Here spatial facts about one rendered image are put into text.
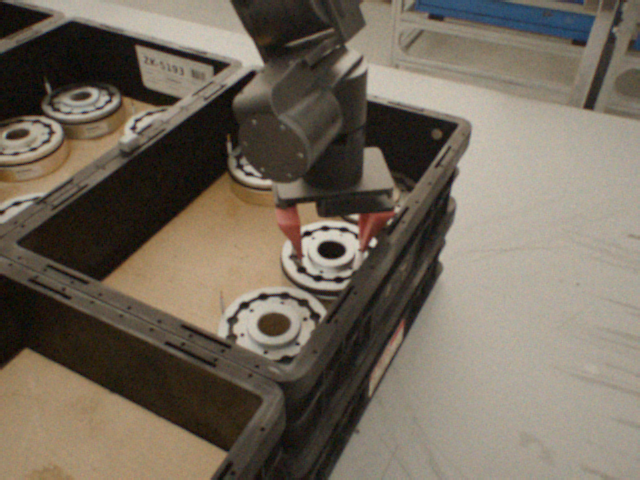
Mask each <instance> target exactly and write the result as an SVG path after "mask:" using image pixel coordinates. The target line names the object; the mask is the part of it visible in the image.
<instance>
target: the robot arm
mask: <svg viewBox="0 0 640 480"><path fill-rule="evenodd" d="M229 1H230V3H231V4H232V6H233V8H234V10H235V12H236V14H237V16H238V17H239V19H240V21H241V23H242V25H243V27H244V29H245V30H246V32H247V33H248V35H249V36H250V38H251V39H252V40H253V42H254V44H255V46H256V48H257V51H258V53H259V55H260V57H261V59H262V61H263V63H264V66H263V67H262V68H260V69H259V70H258V71H257V72H255V73H256V75H257V76H256V77H255V78H254V79H253V81H252V82H251V83H250V84H249V85H248V86H247V87H246V88H245V89H244V90H243V91H241V92H240V93H239V95H238V96H237V97H236V98H235V99H234V101H233V103H232V105H233V109H234V113H235V117H236V120H237V122H238V124H239V130H238V132H239V144H240V148H241V150H242V155H243V156H244V158H245V160H246V161H247V163H248V164H249V165H250V166H251V167H252V168H253V169H254V170H255V171H256V172H257V173H258V174H259V175H261V176H262V177H264V178H265V179H267V180H269V181H271V187H272V192H273V198H274V204H275V210H276V216H277V221H278V225H279V228H280V229H281V231H282V233H283V234H284V235H285V236H286V237H287V239H288V240H289V241H290V242H291V243H292V245H293V246H294V248H295V251H296V253H297V256H298V259H299V260H303V244H302V230H301V220H300V217H299V212H298V207H297V204H306V203H315V209H316V214H317V216H318V217H319V218H322V219H326V218H336V217H344V216H354V215H358V236H359V247H360V250H361V252H362V253H364V252H365V251H367V249H368V247H369V246H370V244H371V242H372V241H373V239H374V238H375V235H376V234H377V233H378V232H379V231H380V230H381V229H382V228H383V227H384V226H385V225H386V224H387V223H388V222H389V221H390V220H392V218H393V217H394V216H395V208H396V202H395V200H394V197H393V190H394V183H393V181H392V178H391V176H390V174H389V171H388V169H387V166H386V164H385V162H384V159H383V157H382V154H381V153H380V151H379V149H378V148H367V149H364V148H365V126H366V107H367V86H368V64H369V63H368V60H367V58H366V57H365V56H364V54H362V53H359V52H357V51H355V50H352V49H348V48H347V46H346V44H345V43H347V42H349V41H350V40H351V39H352V38H353V37H354V36H355V35H356V34H357V33H358V32H359V31H360V30H361V29H362V28H363V27H364V26H366V22H365V19H364V18H363V15H362V13H361V10H360V7H359V6H360V5H361V3H362V2H363V1H364V0H229Z"/></svg>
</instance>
